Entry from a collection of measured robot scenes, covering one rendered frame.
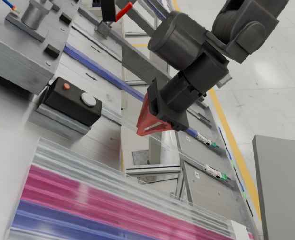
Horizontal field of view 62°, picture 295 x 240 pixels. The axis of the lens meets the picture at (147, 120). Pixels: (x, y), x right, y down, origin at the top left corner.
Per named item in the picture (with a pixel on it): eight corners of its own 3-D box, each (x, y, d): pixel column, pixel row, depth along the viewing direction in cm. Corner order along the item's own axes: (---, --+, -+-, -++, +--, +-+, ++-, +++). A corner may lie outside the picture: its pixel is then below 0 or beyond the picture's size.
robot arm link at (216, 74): (238, 74, 37) (229, 56, 41) (207, 47, 34) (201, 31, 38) (204, 103, 41) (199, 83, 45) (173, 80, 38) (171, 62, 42)
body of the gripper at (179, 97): (154, 119, 40) (186, 90, 36) (149, 81, 47) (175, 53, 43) (182, 134, 43) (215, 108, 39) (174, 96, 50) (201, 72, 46)
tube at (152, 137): (221, 176, 65) (224, 175, 64) (222, 181, 64) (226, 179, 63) (35, 69, 39) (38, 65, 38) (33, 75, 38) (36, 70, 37)
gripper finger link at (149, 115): (124, 137, 45) (157, 105, 40) (124, 110, 50) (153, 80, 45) (152, 149, 49) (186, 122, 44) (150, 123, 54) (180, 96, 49)
